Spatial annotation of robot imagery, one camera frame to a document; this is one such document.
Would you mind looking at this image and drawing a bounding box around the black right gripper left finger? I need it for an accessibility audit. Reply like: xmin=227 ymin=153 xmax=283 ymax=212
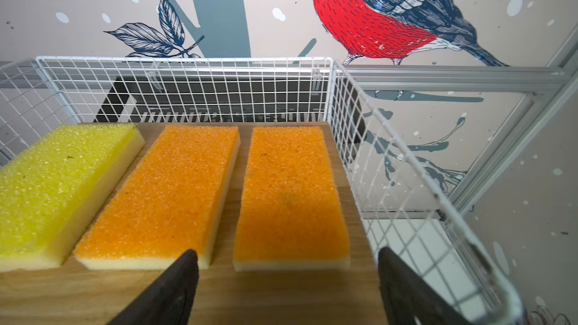
xmin=109 ymin=249 xmax=199 ymax=324

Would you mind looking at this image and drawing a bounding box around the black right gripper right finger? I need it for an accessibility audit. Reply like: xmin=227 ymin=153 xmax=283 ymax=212
xmin=378 ymin=247 xmax=469 ymax=324

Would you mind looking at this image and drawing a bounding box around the orange sponge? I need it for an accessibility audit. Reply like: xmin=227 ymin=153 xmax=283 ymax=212
xmin=74 ymin=125 xmax=240 ymax=270
xmin=233 ymin=126 xmax=351 ymax=272

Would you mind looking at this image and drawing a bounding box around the yellow sponge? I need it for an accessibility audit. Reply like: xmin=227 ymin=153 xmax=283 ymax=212
xmin=1 ymin=123 xmax=145 ymax=272

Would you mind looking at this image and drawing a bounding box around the white wire wooden shelf unit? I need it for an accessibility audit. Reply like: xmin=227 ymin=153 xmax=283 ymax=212
xmin=1 ymin=56 xmax=524 ymax=324

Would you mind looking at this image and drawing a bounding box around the aluminium frame crossbar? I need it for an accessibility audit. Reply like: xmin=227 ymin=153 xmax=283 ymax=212
xmin=346 ymin=65 xmax=576 ymax=93

